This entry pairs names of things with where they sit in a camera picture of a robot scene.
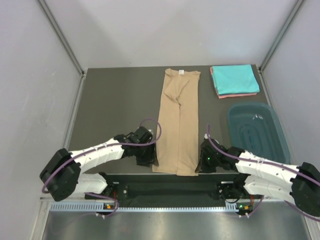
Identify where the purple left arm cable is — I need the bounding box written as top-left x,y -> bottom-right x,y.
41,117 -> 163,221

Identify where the folded turquoise t shirt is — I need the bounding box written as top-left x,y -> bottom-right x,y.
211,64 -> 260,95

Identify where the teal plastic bin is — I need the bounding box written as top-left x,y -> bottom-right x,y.
227,102 -> 291,164

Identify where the left aluminium corner post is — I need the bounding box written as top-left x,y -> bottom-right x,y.
36,0 -> 85,75

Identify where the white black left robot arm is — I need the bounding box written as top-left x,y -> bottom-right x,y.
39,126 -> 158,202

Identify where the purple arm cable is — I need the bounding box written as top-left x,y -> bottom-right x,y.
41,117 -> 163,221
206,124 -> 320,222

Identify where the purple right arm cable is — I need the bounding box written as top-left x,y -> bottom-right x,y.
206,124 -> 320,222

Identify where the grey slotted cable duct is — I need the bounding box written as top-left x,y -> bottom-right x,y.
50,201 -> 251,213

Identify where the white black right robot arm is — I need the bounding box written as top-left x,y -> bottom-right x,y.
196,136 -> 320,218

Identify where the aluminium corner post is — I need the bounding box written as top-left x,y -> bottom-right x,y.
258,0 -> 306,73
36,0 -> 85,75

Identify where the beige t shirt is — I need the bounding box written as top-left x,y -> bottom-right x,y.
152,68 -> 201,176

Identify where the right aluminium corner post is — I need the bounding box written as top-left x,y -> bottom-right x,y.
258,0 -> 306,73

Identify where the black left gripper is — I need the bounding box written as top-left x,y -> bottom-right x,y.
134,141 -> 158,167

